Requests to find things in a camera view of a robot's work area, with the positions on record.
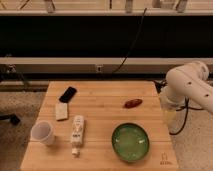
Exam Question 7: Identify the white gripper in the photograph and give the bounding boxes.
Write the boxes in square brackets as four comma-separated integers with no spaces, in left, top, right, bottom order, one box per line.
[159,89,184,126]

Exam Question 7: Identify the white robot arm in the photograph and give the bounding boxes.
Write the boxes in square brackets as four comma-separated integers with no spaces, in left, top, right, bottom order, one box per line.
[159,61,213,125]

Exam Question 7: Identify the wooden table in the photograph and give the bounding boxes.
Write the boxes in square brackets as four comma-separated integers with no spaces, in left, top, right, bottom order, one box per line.
[21,81,178,171]

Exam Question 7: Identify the white tube bottle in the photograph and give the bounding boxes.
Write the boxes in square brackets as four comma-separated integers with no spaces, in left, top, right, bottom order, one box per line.
[70,115,85,157]

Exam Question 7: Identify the black phone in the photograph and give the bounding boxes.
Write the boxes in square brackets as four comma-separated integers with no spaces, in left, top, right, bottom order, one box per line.
[59,87,77,103]

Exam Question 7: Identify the white sponge block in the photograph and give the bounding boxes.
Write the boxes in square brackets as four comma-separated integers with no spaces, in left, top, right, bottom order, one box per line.
[55,103,68,121]

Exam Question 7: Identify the white paper cup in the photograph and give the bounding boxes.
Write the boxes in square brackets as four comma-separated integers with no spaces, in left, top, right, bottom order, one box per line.
[31,121,55,146]

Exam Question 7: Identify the black chair base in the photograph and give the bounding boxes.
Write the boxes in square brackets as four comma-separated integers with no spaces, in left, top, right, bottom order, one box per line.
[0,114,20,125]

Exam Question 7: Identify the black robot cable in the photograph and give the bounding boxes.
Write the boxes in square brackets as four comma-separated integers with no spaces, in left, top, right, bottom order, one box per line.
[153,79,205,136]

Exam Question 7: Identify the black hanging cable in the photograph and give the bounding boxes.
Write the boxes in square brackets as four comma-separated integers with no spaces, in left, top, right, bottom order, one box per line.
[111,7,148,74]

